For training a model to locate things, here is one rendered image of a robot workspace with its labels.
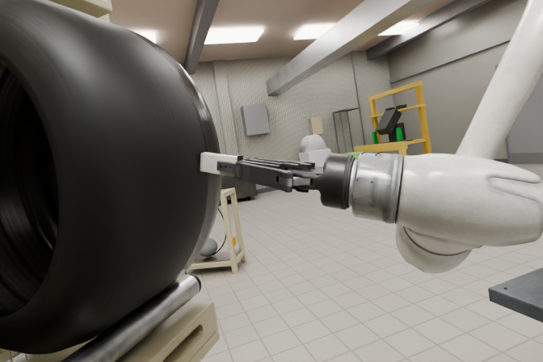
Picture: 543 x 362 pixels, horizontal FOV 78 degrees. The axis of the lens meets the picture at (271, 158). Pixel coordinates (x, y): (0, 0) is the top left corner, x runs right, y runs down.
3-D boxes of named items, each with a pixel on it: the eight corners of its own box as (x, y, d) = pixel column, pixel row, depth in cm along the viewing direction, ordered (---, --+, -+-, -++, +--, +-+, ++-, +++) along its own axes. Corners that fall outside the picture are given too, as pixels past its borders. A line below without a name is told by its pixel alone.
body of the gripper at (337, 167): (359, 153, 49) (299, 146, 52) (352, 158, 41) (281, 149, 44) (354, 203, 50) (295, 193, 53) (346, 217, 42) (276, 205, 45)
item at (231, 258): (237, 273, 325) (224, 192, 322) (181, 278, 337) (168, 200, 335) (246, 260, 359) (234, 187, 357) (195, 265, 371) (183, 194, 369)
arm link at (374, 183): (403, 157, 38) (351, 152, 40) (393, 233, 40) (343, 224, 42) (401, 152, 47) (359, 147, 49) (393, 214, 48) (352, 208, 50)
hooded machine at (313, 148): (326, 180, 953) (319, 134, 949) (337, 181, 894) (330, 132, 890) (302, 185, 929) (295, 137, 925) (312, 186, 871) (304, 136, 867)
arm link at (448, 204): (397, 212, 36) (390, 247, 47) (574, 242, 31) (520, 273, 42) (406, 132, 41) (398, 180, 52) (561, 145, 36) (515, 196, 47)
